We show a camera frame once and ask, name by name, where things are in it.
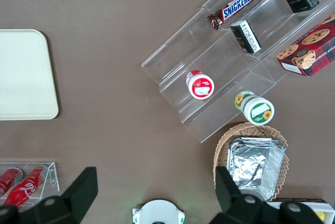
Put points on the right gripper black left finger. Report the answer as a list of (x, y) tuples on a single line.
[(73, 195)]

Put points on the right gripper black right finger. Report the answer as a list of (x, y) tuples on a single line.
[(235, 205)]

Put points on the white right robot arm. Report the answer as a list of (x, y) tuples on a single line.
[(157, 211)]

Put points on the light wicker basket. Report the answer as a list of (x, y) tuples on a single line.
[(272, 131)]

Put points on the cream plastic tray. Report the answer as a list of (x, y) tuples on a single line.
[(26, 74)]

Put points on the clear acrylic bottle rack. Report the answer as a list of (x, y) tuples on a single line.
[(52, 179)]

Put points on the stacked aluminium foil containers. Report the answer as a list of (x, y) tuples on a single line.
[(251, 166)]

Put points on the red cola bottle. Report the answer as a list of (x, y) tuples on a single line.
[(26, 184), (8, 182)]

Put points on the yellow snack packet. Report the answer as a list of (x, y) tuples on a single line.
[(320, 216)]

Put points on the white plastic snack bin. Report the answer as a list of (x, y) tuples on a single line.
[(330, 211)]

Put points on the green lidded sunflower cup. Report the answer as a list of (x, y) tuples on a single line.
[(257, 111)]

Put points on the red lidded yogurt cup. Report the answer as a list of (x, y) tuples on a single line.
[(201, 86)]

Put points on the clear acrylic stepped stand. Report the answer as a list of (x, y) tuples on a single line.
[(199, 51)]

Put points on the red tartan cookie box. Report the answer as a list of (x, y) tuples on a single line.
[(308, 51)]

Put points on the Snickers chocolate bar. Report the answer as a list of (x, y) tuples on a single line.
[(236, 5)]

